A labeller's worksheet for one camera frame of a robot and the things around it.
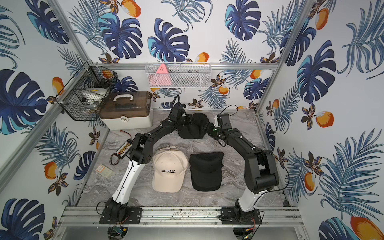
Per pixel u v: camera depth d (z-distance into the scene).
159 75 0.91
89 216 0.76
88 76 0.95
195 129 1.02
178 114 0.88
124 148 0.98
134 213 0.75
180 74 1.00
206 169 0.85
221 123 0.72
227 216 0.74
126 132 1.08
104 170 0.88
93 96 0.81
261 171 0.48
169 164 0.80
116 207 0.65
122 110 1.10
